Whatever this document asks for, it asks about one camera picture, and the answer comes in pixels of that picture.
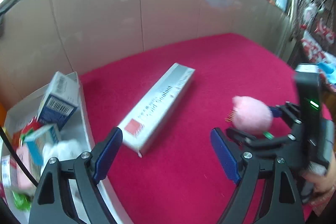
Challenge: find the person's right hand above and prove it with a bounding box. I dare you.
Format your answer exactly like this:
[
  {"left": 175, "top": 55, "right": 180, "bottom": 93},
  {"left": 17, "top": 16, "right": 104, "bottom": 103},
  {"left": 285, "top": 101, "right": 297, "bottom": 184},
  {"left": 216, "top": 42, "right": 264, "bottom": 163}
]
[{"left": 302, "top": 161, "right": 336, "bottom": 216}]

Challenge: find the blue cloth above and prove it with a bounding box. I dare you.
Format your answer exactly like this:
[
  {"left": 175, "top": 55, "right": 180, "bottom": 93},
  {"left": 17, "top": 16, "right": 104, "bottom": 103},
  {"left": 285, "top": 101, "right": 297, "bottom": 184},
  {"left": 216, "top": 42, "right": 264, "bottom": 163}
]
[{"left": 316, "top": 61, "right": 336, "bottom": 84}]

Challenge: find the teal white small box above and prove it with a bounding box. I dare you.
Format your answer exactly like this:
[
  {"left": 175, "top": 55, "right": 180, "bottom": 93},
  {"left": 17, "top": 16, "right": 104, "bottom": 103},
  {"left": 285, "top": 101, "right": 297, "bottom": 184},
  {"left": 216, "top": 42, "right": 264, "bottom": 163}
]
[{"left": 24, "top": 124, "right": 62, "bottom": 165}]

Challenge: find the green snack packet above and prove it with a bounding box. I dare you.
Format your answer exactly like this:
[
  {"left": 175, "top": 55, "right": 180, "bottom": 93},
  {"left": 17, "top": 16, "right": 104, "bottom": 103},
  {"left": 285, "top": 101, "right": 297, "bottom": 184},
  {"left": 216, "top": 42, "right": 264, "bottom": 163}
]
[{"left": 12, "top": 191, "right": 33, "bottom": 211}]

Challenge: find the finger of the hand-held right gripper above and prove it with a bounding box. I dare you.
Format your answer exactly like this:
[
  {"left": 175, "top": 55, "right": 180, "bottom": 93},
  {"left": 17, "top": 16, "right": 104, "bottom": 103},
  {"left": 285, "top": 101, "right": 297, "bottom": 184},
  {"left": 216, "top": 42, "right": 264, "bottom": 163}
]
[
  {"left": 268, "top": 102, "right": 303, "bottom": 135},
  {"left": 226, "top": 127, "right": 302, "bottom": 155}
]

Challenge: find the red fleece mat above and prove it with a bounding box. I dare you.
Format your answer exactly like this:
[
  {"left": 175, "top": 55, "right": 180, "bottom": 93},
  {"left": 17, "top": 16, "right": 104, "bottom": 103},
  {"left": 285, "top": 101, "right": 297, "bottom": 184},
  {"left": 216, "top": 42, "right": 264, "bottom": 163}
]
[{"left": 79, "top": 33, "right": 332, "bottom": 224}]

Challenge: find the wicker hanging chair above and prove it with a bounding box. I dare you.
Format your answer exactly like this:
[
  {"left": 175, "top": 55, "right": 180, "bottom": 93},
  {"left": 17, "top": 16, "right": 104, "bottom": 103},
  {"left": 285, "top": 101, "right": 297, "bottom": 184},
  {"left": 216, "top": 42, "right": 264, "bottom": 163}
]
[{"left": 289, "top": 0, "right": 336, "bottom": 93}]

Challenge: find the small red patterned cushion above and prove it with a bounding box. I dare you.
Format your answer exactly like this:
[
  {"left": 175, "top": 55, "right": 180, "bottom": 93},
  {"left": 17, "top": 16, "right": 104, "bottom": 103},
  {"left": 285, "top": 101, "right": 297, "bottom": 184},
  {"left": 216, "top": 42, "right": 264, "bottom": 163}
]
[{"left": 314, "top": 18, "right": 336, "bottom": 43}]

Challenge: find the pink plush toy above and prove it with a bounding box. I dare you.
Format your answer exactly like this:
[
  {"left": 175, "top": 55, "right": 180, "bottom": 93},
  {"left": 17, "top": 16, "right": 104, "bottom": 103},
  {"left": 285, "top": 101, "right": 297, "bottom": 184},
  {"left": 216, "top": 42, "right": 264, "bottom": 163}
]
[{"left": 225, "top": 96, "right": 275, "bottom": 139}]

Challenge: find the red patterned seat cushion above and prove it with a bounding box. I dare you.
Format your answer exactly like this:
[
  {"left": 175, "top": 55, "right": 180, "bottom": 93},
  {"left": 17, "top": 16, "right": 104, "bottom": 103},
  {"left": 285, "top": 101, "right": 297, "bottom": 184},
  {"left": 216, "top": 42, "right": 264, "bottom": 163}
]
[{"left": 301, "top": 30, "right": 336, "bottom": 64}]

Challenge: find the yellow and white box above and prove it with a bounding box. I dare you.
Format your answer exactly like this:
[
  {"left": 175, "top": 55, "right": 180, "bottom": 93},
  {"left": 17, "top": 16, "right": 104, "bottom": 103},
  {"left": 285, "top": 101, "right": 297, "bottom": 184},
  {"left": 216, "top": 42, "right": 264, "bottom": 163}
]
[{"left": 116, "top": 63, "right": 196, "bottom": 157}]

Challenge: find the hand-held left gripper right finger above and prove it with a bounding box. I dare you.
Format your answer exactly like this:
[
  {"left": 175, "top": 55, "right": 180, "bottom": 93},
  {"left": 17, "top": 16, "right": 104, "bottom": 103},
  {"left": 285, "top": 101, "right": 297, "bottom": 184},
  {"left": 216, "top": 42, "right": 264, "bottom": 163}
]
[{"left": 210, "top": 128, "right": 305, "bottom": 224}]

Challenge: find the white plush toy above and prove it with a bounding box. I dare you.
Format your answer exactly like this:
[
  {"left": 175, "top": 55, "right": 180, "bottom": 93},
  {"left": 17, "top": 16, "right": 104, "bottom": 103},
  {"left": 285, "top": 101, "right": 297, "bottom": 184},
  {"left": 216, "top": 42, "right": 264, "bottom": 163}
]
[{"left": 42, "top": 139, "right": 82, "bottom": 161}]

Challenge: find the blue white medicine box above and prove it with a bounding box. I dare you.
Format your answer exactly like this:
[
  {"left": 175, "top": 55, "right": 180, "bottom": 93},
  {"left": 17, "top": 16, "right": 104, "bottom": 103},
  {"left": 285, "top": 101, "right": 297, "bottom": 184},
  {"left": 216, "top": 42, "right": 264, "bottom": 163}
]
[{"left": 37, "top": 71, "right": 79, "bottom": 131}]

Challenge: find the white hanging ornament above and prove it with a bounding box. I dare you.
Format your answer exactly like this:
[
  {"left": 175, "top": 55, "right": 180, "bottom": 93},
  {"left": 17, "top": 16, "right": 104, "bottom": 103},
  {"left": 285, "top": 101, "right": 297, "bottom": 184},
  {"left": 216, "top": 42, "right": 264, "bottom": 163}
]
[{"left": 302, "top": 2, "right": 319, "bottom": 25}]

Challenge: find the pink small box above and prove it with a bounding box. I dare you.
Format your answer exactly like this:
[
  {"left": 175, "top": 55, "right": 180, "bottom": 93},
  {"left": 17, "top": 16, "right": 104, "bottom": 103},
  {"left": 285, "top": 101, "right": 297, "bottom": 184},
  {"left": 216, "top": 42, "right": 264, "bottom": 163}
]
[{"left": 16, "top": 145, "right": 40, "bottom": 190}]

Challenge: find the white tray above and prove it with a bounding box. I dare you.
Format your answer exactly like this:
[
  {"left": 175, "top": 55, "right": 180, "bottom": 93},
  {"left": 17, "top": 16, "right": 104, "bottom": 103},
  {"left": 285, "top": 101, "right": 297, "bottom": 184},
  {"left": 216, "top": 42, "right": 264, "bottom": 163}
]
[{"left": 0, "top": 71, "right": 133, "bottom": 224}]

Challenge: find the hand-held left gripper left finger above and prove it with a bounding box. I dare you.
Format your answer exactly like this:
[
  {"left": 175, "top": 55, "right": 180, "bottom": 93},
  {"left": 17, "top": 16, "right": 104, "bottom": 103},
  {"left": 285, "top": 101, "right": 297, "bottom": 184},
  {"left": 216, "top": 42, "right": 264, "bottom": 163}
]
[{"left": 28, "top": 127, "right": 123, "bottom": 224}]

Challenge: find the black cable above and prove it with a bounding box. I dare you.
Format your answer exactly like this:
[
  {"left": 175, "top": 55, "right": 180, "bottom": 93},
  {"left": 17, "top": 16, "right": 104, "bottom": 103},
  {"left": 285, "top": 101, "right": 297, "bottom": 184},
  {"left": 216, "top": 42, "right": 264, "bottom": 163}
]
[{"left": 0, "top": 126, "right": 40, "bottom": 188}]

